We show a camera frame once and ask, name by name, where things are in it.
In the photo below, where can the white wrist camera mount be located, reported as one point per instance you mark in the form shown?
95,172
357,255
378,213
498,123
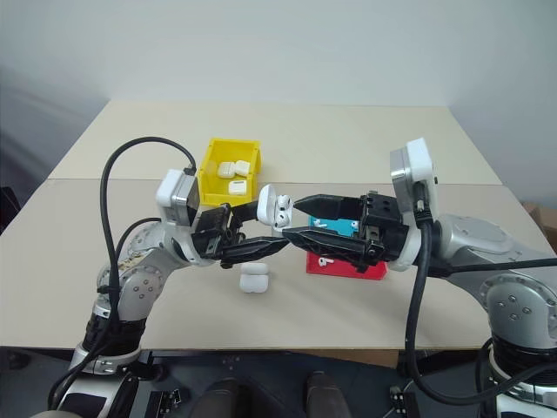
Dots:
418,161
167,187

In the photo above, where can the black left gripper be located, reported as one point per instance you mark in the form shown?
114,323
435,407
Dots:
213,231

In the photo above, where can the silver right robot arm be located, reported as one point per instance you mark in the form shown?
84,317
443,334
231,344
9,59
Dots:
500,283

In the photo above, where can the white charging case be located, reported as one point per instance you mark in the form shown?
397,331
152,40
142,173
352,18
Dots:
253,281
265,204

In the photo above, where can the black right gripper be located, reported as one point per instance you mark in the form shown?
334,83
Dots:
385,226

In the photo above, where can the red plastic box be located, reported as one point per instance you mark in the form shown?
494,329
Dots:
344,271

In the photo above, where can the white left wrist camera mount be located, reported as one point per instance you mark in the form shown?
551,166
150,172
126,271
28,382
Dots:
167,187

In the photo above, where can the dark bulky object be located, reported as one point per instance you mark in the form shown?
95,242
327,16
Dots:
8,211

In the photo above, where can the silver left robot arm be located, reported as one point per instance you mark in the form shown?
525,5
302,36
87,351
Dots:
143,278

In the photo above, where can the black robot stand frame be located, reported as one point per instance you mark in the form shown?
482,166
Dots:
270,374

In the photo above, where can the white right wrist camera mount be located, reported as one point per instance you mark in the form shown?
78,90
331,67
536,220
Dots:
418,161

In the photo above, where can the dark rounded shape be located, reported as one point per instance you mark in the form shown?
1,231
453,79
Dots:
219,398
326,396

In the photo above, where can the yellow plastic bin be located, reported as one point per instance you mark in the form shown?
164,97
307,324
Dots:
209,191

